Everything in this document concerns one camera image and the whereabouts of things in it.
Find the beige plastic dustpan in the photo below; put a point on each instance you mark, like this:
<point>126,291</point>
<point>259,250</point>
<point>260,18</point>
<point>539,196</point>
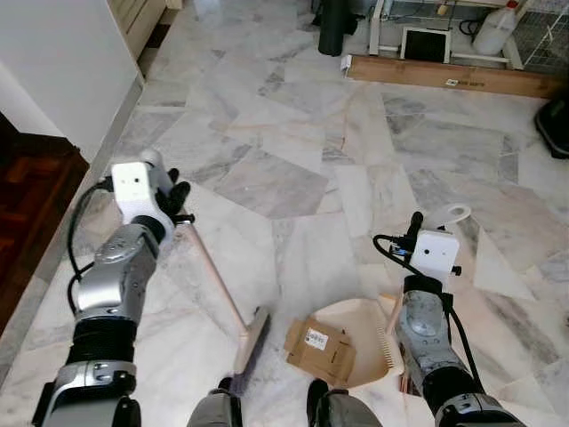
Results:
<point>360,325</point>

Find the beige broom with purple bristles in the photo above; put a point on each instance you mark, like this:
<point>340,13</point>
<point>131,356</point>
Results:
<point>251,342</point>

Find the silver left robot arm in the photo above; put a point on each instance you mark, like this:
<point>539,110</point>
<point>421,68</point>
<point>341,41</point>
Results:
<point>116,276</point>

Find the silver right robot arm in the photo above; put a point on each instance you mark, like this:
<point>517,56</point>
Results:
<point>427,334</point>

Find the dark wooden stairs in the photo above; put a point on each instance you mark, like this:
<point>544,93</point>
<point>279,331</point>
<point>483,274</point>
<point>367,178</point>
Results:
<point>31,205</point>

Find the long brown cardboard box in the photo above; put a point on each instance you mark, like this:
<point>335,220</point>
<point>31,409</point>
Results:
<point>453,78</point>

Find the flattened brown cardboard piece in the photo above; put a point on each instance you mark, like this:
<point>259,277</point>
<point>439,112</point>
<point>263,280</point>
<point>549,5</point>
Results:
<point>318,349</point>

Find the black plastic object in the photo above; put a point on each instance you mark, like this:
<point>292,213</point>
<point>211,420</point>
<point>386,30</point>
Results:
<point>553,124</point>

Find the light wooden door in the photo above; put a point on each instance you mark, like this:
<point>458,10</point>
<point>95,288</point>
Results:
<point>142,22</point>

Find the white framed black screen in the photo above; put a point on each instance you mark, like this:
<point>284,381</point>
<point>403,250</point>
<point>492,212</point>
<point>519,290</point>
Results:
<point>426,44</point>

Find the robot right leg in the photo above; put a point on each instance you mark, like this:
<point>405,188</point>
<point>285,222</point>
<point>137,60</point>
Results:
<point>342,411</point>

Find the robot leg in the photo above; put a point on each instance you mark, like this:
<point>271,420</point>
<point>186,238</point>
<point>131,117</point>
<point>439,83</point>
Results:
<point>342,411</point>
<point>218,409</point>

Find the robot left leg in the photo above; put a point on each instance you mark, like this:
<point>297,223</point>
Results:
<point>218,409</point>

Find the white plastic jug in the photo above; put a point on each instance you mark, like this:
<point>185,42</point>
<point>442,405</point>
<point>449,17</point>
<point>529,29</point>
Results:
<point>493,34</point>

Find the black rolled mat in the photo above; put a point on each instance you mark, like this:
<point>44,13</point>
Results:
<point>338,27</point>

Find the white metal rack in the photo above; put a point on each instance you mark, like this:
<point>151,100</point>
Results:
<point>538,36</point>

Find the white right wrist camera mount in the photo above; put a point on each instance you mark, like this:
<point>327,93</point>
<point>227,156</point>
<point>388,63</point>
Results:
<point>436,256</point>

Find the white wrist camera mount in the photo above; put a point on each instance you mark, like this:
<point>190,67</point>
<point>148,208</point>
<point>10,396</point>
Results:
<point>133,189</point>
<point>436,256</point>

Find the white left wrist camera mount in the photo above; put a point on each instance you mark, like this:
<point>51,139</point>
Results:
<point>133,189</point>

